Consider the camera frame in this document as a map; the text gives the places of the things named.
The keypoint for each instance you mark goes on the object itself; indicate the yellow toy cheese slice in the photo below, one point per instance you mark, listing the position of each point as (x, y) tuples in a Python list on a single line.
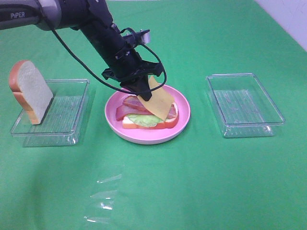
[(159, 103)]

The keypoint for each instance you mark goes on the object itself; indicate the clear plastic tray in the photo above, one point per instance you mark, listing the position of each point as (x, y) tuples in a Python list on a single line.
[(242, 106), (65, 119)]

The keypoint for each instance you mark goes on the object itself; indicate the toy bacon strip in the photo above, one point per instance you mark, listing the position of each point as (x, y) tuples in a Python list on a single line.
[(134, 102), (124, 110)]

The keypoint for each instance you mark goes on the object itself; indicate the clear right plastic tray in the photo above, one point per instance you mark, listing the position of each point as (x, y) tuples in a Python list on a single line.
[(242, 106)]

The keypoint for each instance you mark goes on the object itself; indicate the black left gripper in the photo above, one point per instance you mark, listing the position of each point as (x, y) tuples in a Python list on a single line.
[(125, 65)]

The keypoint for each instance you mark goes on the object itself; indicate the pink round plate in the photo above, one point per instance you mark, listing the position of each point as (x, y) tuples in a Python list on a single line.
[(148, 136)]

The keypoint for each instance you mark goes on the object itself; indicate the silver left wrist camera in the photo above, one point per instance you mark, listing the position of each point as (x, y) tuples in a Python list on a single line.
[(134, 38)]

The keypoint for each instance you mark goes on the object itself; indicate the clear left plastic tray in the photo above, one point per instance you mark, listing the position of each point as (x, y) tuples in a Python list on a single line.
[(65, 119)]

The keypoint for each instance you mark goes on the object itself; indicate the toy bread slice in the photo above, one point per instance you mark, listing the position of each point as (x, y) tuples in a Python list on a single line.
[(30, 90), (167, 124)]

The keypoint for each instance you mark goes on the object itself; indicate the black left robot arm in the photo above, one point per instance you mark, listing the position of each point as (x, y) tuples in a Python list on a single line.
[(95, 21)]

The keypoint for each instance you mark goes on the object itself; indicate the green tablecloth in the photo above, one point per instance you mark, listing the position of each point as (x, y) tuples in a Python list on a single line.
[(197, 181)]

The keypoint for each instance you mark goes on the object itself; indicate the clear plastic film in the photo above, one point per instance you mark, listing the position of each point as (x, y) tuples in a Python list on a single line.
[(100, 203)]

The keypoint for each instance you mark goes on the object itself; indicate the green toy lettuce leaf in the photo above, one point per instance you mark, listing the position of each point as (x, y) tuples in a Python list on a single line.
[(144, 120)]

